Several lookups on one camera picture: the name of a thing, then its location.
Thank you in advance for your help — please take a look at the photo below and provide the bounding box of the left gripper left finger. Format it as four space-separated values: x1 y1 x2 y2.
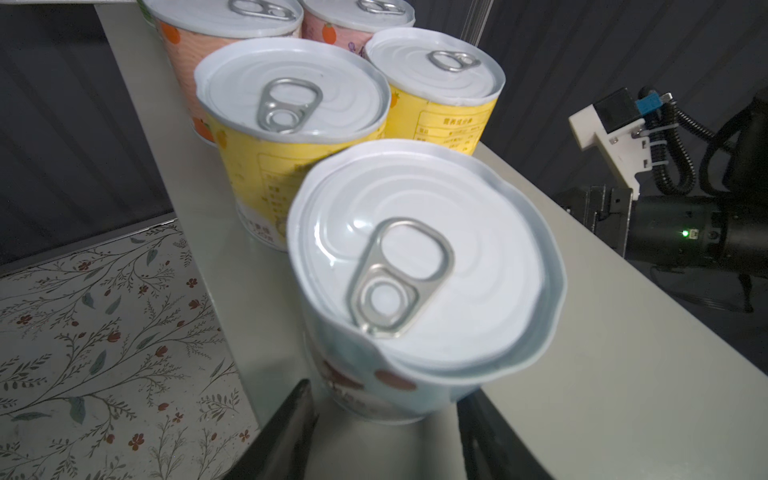
223 379 318 479

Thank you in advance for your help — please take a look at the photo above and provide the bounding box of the can row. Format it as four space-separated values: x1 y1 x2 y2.
145 0 304 144
287 140 567 425
194 37 391 251
364 27 506 155
300 0 415 55

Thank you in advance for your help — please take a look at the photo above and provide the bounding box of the white metal cabinet counter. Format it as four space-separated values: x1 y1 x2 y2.
96 4 767 479

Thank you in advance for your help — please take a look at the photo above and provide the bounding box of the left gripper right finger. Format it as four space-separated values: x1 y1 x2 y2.
457 390 553 480

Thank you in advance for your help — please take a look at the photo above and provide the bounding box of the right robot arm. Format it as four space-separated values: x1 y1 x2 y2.
555 87 767 313

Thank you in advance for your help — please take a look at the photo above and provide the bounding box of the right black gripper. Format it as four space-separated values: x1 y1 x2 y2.
554 185 633 257

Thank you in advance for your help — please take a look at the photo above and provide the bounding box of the can row front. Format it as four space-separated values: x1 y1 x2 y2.
145 0 304 144

